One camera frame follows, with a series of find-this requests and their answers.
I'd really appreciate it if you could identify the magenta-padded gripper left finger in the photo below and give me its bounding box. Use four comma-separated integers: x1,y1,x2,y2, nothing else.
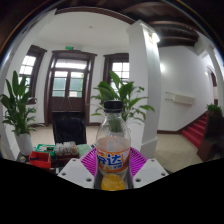
57,147,100,190

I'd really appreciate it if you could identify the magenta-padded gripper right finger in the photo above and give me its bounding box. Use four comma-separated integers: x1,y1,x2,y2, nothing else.
127,147,169,190

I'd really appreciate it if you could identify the small green cabinet plant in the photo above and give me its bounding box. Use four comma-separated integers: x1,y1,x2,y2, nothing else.
206,103,223,116

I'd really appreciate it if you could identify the clear orange soda bottle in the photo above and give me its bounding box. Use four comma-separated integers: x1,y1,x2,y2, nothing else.
95,99,132,192

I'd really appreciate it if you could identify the red carpeted staircase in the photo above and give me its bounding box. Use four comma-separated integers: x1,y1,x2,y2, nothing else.
181,111,210,150

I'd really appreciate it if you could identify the green folded cloth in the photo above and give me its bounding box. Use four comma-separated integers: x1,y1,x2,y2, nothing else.
76,143,93,158

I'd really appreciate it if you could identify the red plastic basket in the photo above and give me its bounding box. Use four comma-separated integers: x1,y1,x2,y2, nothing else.
28,150,53,170

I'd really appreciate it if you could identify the dark wooden glazed door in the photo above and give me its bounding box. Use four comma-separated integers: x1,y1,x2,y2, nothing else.
44,49,97,126

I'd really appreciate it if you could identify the potted plant in white pot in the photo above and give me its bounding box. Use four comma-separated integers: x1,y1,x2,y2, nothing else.
0,70,38,157
90,70,156,135

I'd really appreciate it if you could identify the green box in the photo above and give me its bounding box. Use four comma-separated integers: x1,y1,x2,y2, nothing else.
34,143,56,158

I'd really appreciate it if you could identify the white wall heater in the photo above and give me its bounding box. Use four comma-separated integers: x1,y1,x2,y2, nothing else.
164,91,197,106

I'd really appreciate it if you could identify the tray of small white cups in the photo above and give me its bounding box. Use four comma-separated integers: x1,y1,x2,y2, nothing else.
54,141,80,158

